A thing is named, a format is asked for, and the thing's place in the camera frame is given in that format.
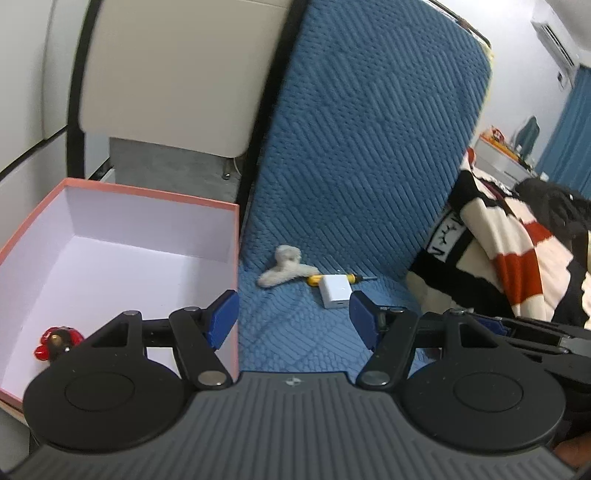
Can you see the teal chair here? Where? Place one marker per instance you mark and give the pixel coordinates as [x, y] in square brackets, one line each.
[528, 134]

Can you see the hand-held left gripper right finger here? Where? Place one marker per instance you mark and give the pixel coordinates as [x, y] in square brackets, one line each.
[363, 318]

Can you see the black garment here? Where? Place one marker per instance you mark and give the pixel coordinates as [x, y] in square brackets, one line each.
[556, 205]

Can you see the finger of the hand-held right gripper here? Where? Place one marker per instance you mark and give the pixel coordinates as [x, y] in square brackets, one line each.
[531, 333]

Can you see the red items on desk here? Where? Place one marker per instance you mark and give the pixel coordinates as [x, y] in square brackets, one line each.
[495, 134]

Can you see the white charger adapter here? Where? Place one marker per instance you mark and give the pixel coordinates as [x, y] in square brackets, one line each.
[336, 290]

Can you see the white padded headboard panel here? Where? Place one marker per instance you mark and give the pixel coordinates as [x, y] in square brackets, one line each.
[180, 69]

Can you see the red toy figure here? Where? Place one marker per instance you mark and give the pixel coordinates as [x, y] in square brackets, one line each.
[55, 344]

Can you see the blue quilted blanket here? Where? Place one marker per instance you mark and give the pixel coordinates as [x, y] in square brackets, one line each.
[360, 152]

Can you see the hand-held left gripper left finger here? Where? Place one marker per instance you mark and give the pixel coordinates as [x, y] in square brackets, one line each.
[224, 319]

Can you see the beige fuzzy hair claw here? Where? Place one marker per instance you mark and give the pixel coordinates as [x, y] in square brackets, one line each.
[282, 268]

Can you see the white desk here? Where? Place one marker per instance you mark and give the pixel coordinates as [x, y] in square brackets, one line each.
[496, 159]

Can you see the black metal frame bar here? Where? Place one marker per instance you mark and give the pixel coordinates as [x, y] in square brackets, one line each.
[78, 92]

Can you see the striped black white red blanket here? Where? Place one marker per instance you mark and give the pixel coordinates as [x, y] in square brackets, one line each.
[503, 249]

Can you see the white air conditioner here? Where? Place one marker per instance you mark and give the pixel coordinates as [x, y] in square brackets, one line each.
[554, 34]

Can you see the blue curtain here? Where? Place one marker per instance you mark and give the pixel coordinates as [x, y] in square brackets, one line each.
[572, 134]

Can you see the pink cardboard box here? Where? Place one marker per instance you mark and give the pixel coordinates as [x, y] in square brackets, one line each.
[115, 272]

